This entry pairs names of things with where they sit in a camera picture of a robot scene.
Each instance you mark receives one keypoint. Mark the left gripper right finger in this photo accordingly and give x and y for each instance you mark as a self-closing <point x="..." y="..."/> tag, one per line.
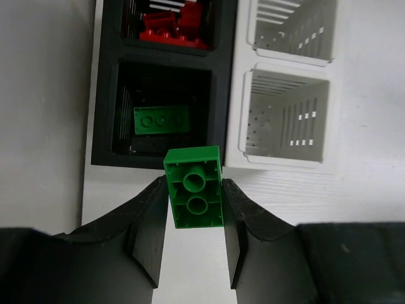
<point x="272" y="261"/>

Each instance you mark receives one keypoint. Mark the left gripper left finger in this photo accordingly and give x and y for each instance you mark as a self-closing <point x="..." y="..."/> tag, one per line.
<point x="115" y="258"/>

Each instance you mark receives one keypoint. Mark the green two-by-two lego brick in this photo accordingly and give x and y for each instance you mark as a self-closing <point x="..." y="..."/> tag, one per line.
<point x="194" y="185"/>

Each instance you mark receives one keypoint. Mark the white slatted container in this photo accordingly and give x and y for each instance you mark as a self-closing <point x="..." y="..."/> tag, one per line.
<point x="283" y="102"/>

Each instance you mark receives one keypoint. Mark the black slatted container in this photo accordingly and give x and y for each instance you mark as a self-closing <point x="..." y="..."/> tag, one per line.
<point x="133" y="73"/>

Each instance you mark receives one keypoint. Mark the red lego pieces in bin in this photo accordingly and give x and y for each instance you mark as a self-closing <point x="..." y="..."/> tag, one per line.
<point x="177" y="23"/>

